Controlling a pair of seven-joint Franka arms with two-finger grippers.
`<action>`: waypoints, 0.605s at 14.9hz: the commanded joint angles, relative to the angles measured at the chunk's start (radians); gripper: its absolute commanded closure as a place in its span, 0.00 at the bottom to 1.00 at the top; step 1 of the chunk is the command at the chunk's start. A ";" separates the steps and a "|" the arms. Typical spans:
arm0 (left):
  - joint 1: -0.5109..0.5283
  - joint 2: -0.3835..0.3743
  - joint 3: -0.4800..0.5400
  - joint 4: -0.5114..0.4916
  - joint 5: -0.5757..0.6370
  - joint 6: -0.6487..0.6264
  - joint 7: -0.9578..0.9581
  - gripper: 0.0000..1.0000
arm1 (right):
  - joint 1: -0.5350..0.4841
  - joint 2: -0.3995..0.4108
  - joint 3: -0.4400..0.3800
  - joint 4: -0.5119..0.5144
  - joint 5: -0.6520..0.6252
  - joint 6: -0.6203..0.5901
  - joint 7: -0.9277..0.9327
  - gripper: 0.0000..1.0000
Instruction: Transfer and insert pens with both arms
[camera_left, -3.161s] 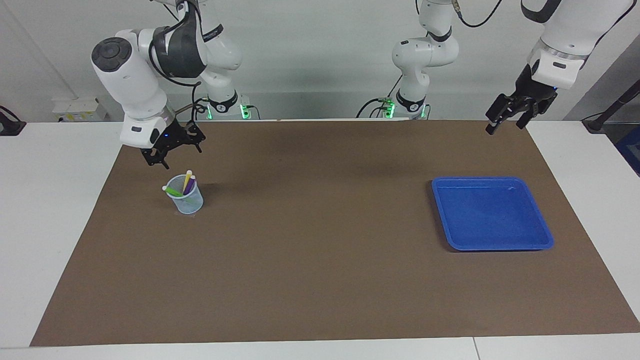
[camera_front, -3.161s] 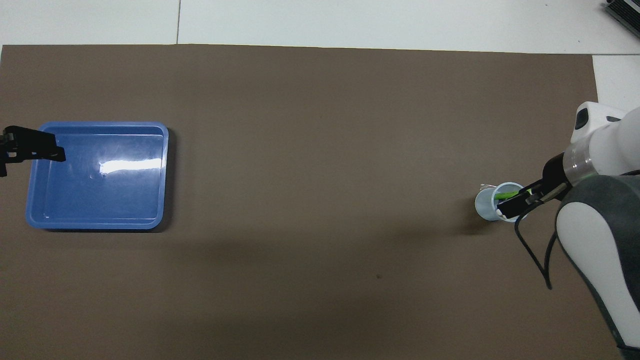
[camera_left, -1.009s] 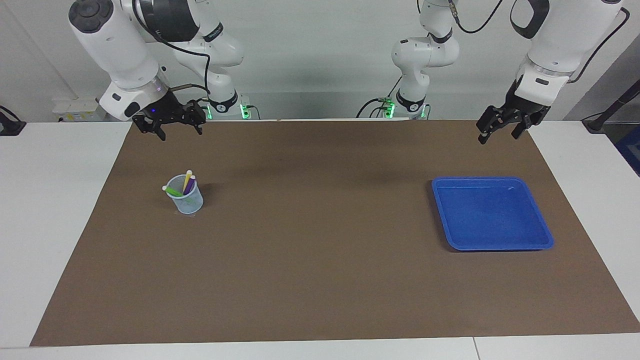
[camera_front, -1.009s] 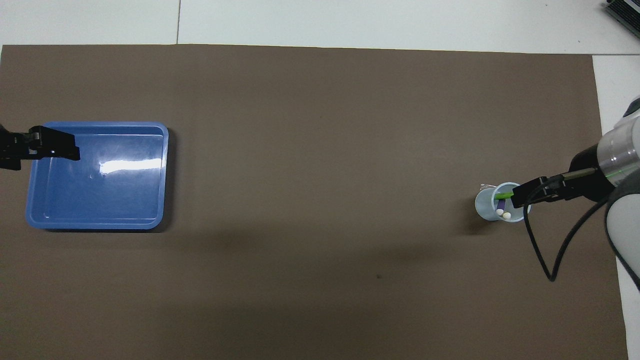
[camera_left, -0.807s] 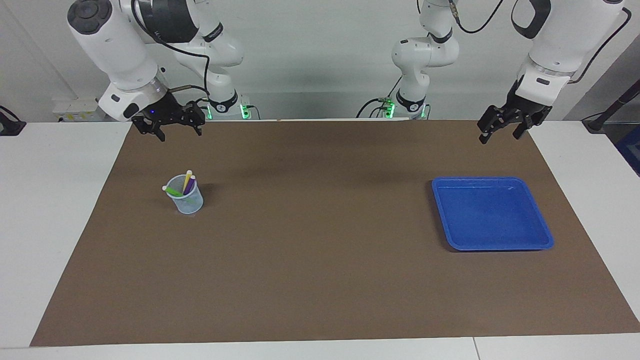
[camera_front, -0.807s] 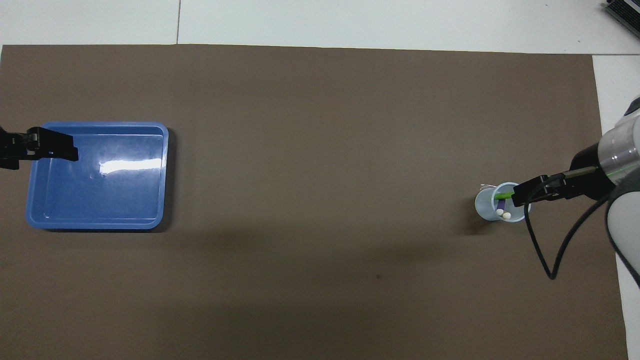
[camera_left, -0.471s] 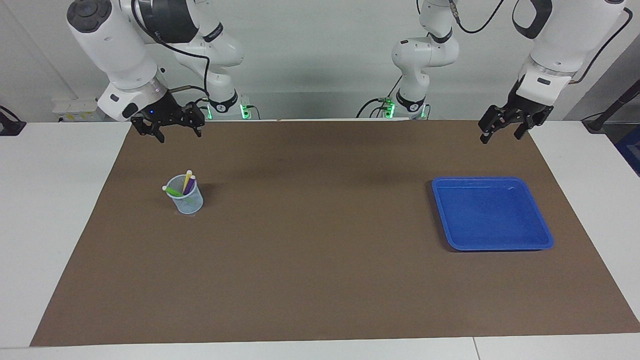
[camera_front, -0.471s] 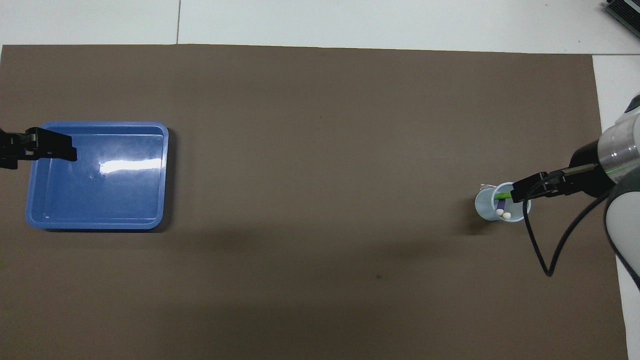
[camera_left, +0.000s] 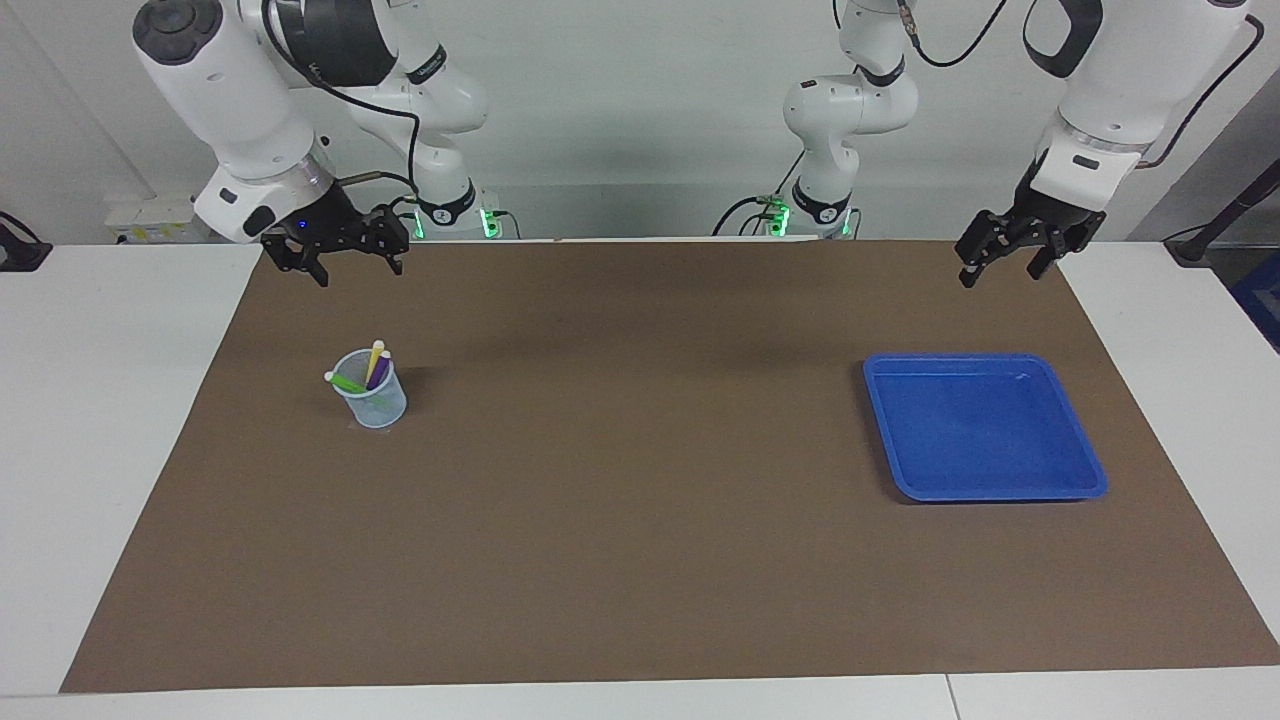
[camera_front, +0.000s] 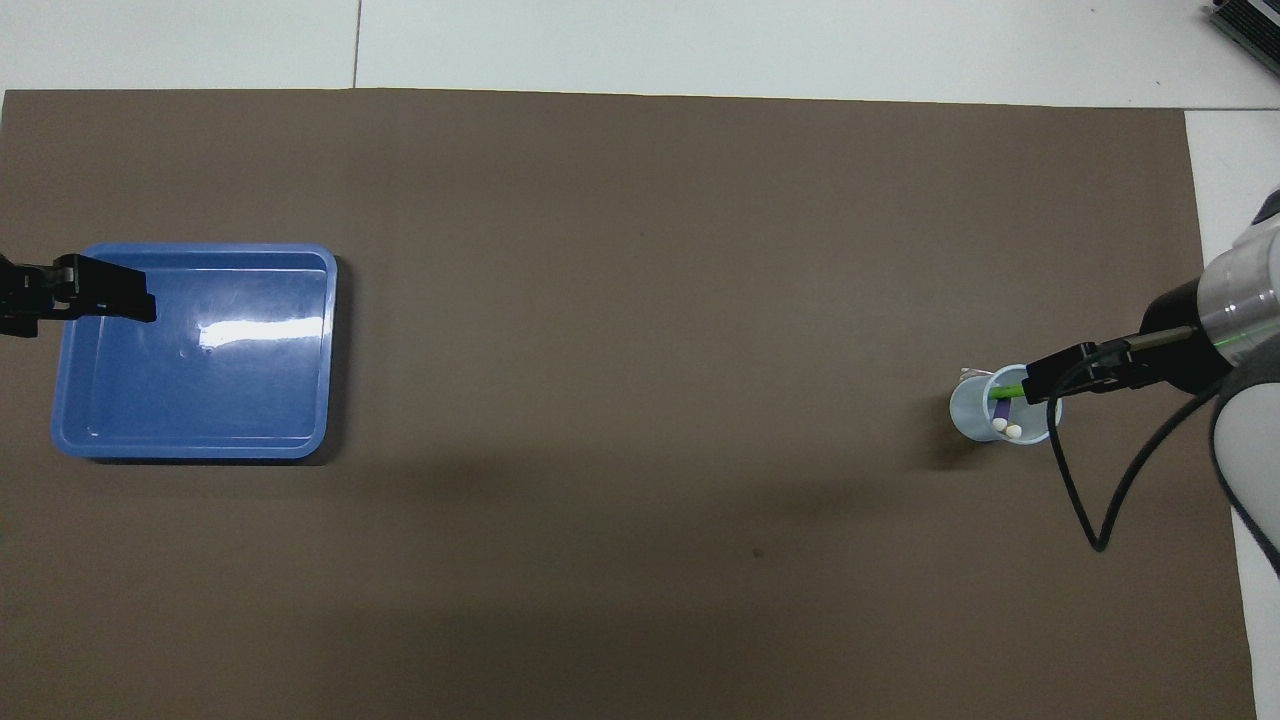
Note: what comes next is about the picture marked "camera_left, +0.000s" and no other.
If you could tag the green pen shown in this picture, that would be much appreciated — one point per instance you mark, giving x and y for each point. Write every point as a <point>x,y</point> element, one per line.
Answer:
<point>348,383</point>

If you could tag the yellow pen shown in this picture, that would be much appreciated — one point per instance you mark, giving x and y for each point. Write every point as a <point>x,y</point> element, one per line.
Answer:
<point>374,360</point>

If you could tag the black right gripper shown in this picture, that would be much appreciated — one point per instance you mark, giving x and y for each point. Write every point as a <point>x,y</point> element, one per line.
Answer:
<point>325,228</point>

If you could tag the brown table mat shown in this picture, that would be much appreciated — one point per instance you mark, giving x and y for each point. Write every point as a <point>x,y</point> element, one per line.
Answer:
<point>640,520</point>

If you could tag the blue crate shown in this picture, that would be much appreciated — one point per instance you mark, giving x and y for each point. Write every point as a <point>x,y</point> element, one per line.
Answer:
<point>1262,300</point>

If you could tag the blue plastic tray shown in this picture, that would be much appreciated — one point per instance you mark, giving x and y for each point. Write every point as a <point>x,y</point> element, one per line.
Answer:
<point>980,430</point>

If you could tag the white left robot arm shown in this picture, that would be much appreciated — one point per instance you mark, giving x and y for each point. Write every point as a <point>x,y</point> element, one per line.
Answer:
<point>1130,70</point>

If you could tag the purple pen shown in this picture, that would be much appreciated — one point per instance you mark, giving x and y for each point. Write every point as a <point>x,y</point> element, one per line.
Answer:
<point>380,370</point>

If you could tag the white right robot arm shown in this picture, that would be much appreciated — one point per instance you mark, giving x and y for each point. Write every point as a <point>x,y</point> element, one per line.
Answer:
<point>230,90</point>

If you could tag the black stand pole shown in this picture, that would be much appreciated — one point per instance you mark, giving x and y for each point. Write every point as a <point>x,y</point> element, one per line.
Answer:
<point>1190,248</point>

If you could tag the black table clamp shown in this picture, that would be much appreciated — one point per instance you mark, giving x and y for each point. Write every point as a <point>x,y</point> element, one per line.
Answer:
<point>20,255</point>

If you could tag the light blue mesh pen cup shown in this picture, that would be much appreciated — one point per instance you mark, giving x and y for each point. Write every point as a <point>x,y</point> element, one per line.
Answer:
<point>380,410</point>

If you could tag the white power box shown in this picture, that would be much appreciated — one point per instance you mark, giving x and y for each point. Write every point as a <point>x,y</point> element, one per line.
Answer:
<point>130,215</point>

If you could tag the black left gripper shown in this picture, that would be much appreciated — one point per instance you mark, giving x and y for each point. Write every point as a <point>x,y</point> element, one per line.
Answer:
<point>1045,218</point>

